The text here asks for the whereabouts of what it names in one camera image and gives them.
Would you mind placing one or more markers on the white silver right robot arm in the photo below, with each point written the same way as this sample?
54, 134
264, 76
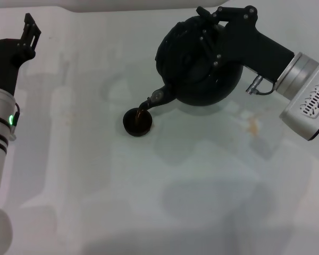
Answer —
305, 93

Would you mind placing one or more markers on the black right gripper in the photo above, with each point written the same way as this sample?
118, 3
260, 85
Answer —
252, 47

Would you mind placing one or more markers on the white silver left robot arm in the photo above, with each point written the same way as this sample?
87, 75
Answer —
0, 132

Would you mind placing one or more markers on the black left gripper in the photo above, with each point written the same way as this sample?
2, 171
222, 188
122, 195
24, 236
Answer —
5, 61

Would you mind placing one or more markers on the white tablecloth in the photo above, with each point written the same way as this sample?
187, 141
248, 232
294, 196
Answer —
149, 186

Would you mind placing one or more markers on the small dark teacup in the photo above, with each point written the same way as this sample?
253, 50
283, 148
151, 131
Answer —
137, 127

